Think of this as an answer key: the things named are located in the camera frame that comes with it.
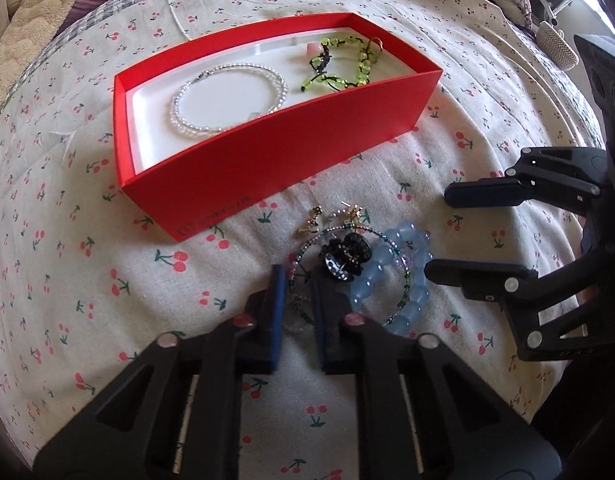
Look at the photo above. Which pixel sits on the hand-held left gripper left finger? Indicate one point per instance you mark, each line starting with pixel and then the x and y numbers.
pixel 276 320

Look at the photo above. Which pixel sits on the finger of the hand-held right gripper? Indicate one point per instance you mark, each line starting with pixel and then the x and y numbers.
pixel 452 272
pixel 487 195

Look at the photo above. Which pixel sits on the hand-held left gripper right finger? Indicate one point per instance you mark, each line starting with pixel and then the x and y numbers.
pixel 321 320

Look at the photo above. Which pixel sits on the black hair claw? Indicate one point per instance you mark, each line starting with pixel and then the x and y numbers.
pixel 340 260

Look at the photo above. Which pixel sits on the gold and black earring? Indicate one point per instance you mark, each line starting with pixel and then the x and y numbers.
pixel 309 222

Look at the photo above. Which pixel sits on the gold bow earring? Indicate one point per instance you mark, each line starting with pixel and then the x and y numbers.
pixel 350 214

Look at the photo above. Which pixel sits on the red jewelry box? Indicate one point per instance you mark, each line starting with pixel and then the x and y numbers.
pixel 267 160

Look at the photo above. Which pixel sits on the white woven object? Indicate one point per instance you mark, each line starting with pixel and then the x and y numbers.
pixel 557 46

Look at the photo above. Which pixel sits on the cherry print bed sheet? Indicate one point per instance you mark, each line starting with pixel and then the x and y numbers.
pixel 87 260

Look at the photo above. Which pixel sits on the small pink charm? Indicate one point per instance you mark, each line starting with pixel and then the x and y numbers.
pixel 314 50

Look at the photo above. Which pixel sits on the grey checked quilt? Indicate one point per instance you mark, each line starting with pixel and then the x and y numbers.
pixel 87 25

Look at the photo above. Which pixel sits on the beige fleece blanket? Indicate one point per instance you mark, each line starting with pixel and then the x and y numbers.
pixel 17 60

